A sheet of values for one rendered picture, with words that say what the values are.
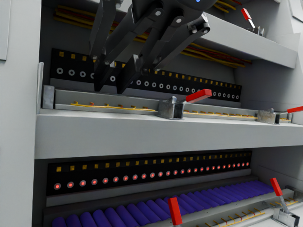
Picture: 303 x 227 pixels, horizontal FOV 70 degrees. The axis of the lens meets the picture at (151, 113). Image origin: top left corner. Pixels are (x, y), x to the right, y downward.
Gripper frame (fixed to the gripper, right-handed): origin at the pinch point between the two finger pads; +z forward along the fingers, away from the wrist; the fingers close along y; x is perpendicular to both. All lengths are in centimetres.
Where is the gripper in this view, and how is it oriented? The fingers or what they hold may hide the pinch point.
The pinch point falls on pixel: (115, 74)
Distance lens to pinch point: 33.8
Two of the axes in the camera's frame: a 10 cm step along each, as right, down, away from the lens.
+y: -8.5, -0.5, -5.2
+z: -5.0, 3.9, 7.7
